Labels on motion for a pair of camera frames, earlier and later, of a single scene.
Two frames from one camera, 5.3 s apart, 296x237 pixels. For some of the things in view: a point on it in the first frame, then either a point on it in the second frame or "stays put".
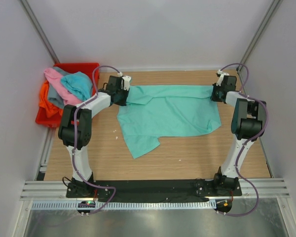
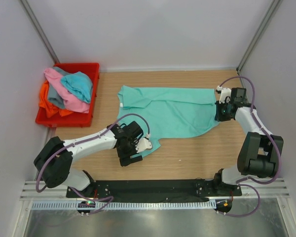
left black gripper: [123, 102] -> [126, 161]
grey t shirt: [55, 98] stays put
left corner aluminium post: [29, 12] stays put
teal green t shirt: [152, 111] stays put
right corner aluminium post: [272, 10] stays put
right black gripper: [213, 98] -> [219, 117]
